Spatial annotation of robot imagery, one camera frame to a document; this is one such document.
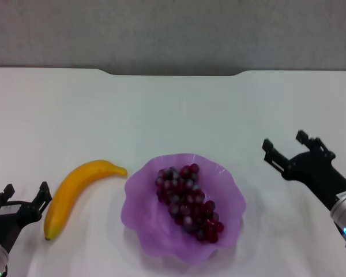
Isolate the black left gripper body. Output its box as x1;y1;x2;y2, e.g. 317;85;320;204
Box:
0;200;43;254

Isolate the dark red grape bunch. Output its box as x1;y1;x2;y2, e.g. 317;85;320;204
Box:
155;163;225;244

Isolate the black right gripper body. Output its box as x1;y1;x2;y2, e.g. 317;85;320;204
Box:
280;151;346;210

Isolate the yellow banana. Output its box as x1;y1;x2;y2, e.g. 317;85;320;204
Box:
43;159;129;241

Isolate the purple wavy plastic bowl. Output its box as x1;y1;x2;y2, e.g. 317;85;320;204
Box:
120;152;247;265

